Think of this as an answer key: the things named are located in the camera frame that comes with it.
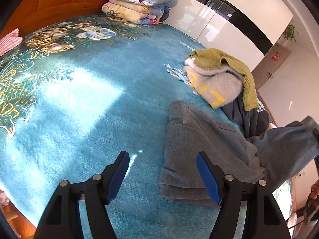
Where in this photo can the white glossy wardrobe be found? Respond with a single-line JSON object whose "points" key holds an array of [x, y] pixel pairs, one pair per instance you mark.
{"points": [[245, 29]]}

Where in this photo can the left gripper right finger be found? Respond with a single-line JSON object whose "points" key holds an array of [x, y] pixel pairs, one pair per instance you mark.
{"points": [[263, 217]]}

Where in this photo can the pink zigzag pillow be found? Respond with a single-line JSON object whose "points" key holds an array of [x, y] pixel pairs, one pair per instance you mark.
{"points": [[10, 41]]}

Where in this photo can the wooden headboard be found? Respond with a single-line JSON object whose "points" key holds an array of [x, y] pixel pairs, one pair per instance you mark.
{"points": [[32, 15]]}

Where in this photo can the teal floral bedspread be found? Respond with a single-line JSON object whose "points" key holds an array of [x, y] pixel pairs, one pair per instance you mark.
{"points": [[74, 95]]}

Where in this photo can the red door decoration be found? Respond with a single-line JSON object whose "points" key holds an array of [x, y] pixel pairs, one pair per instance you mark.
{"points": [[276, 56]]}

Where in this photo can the person right hand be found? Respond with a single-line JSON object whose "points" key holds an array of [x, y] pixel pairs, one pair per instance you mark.
{"points": [[314, 190]]}

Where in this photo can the beige room door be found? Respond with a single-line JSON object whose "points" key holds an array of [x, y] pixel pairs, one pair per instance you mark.
{"points": [[267, 68]]}

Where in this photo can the grey-blue knit sweater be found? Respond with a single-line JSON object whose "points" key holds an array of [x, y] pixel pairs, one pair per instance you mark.
{"points": [[275, 156]]}

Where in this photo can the dark grey garment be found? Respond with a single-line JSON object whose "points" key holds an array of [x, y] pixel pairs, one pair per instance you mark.
{"points": [[254, 123]]}

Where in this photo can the white yellow fuzzy sweater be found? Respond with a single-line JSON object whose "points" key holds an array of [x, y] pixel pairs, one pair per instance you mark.
{"points": [[217, 87]]}

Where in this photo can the mustard yellow knit sweater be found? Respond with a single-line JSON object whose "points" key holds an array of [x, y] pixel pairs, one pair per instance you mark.
{"points": [[212, 59]]}

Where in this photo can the green hanging plant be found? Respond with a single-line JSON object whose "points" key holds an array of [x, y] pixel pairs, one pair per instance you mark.
{"points": [[290, 33]]}

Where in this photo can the floral folded quilt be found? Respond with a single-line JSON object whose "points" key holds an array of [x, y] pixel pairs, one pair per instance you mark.
{"points": [[136, 13]]}

